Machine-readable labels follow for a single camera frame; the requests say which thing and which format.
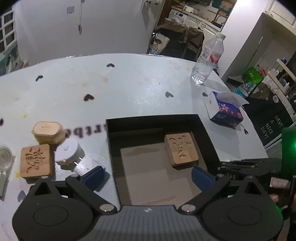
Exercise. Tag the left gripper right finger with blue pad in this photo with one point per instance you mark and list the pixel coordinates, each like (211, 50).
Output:
(211, 188)

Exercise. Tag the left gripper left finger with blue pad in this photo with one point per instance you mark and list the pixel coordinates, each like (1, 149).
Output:
(84, 186)

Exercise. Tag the white charger adapter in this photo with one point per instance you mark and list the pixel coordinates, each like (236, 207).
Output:
(86, 164)

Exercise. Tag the round white plug device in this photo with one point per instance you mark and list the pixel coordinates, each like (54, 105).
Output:
(68, 152)

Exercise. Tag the wooden carved tile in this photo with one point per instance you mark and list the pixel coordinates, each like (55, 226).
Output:
(181, 149)
(36, 161)

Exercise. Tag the black cardboard box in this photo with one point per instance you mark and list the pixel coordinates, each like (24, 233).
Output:
(141, 160)

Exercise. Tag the beige earbuds case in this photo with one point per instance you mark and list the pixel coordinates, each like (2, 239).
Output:
(48, 132)

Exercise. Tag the clear round lid device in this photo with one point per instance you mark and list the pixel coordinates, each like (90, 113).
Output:
(6, 158)

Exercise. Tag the person right hand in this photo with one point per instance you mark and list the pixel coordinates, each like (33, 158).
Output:
(280, 200)

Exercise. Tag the black welcome sign board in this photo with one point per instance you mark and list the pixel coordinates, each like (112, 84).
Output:
(269, 116)

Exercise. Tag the purple floral tissue box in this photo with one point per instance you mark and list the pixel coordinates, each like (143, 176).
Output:
(224, 108)

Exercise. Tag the green label water bottle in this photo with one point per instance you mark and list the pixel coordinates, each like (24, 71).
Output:
(244, 89)

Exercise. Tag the clear plastic water bottle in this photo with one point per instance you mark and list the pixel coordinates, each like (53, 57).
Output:
(208, 59)

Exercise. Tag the chair with brown jacket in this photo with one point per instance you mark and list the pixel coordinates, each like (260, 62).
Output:
(185, 42)

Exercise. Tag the white tote bag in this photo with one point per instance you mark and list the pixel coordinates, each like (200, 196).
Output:
(157, 43)

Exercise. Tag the white washing machine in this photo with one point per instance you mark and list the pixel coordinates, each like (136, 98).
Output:
(178, 17)

